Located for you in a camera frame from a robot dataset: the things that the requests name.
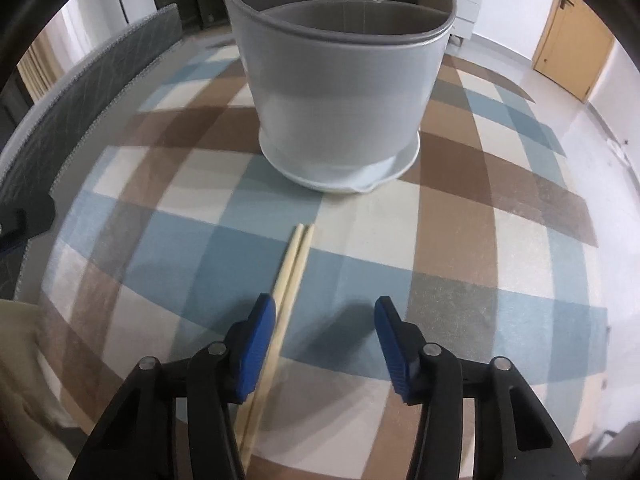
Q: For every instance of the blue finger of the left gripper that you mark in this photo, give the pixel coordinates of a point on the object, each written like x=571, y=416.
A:
x=25, y=218

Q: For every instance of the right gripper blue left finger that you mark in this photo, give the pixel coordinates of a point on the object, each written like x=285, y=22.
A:
x=249, y=343

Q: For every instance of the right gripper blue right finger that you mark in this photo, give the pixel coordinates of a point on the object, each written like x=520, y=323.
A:
x=401, y=343

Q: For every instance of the white grey utensil holder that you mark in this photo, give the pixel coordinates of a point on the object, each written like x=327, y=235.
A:
x=341, y=86

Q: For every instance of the wooden door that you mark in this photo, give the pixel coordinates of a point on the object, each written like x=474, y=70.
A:
x=573, y=47

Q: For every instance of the grey bed frame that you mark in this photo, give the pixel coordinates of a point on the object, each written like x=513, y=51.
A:
x=107, y=129

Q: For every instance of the plaid checkered rug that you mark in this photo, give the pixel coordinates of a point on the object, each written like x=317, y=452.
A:
x=181, y=223

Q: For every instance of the dark grey quilted mattress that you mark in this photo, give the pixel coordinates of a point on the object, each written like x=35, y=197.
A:
x=39, y=146

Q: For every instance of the wooden chopstick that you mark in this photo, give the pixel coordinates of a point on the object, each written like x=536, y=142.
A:
x=280, y=344
x=272, y=319

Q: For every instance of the beige curtain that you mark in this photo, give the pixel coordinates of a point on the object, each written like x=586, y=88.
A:
x=39, y=67

